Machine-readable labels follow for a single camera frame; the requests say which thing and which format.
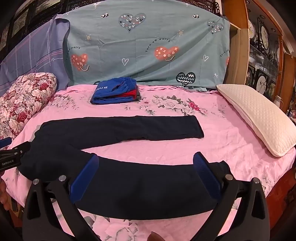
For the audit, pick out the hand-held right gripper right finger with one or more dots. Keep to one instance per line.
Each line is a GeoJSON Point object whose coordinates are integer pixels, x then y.
{"type": "Point", "coordinates": [206, 173]}

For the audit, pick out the folded grey garment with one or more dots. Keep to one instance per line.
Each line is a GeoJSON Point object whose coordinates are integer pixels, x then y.
{"type": "Point", "coordinates": [138, 95]}

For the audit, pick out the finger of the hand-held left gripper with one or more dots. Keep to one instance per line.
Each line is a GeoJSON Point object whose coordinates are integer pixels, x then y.
{"type": "Point", "coordinates": [17, 151]}

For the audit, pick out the white quilted pillow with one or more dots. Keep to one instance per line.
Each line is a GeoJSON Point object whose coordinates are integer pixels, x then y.
{"type": "Point", "coordinates": [256, 115]}

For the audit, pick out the folded blue pants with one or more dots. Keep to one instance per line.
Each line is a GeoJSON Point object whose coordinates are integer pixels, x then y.
{"type": "Point", "coordinates": [110, 90]}

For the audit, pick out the wooden display cabinet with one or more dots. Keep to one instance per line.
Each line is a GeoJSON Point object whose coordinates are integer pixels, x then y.
{"type": "Point", "coordinates": [263, 46]}

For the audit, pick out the pink floral bed sheet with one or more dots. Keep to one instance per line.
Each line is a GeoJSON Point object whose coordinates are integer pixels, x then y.
{"type": "Point", "coordinates": [161, 139]}

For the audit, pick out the purple plaid sheet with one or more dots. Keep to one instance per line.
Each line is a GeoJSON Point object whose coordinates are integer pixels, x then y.
{"type": "Point", "coordinates": [34, 53]}

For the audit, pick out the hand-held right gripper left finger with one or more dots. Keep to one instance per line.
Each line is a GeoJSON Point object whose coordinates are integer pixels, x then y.
{"type": "Point", "coordinates": [83, 174]}

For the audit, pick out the dark navy pants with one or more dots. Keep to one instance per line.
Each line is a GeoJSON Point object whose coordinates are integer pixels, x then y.
{"type": "Point", "coordinates": [129, 178]}

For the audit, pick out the teal heart print sheet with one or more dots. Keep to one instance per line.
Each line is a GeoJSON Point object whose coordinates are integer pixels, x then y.
{"type": "Point", "coordinates": [143, 44]}

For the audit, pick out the folded red garment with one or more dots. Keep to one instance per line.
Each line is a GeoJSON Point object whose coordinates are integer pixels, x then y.
{"type": "Point", "coordinates": [126, 95]}

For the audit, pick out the dark carved wooden screen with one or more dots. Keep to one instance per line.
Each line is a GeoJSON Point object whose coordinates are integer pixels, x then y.
{"type": "Point", "coordinates": [20, 20]}

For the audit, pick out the red floral bolster pillow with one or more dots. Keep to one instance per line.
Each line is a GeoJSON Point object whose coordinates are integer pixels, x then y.
{"type": "Point", "coordinates": [25, 97]}

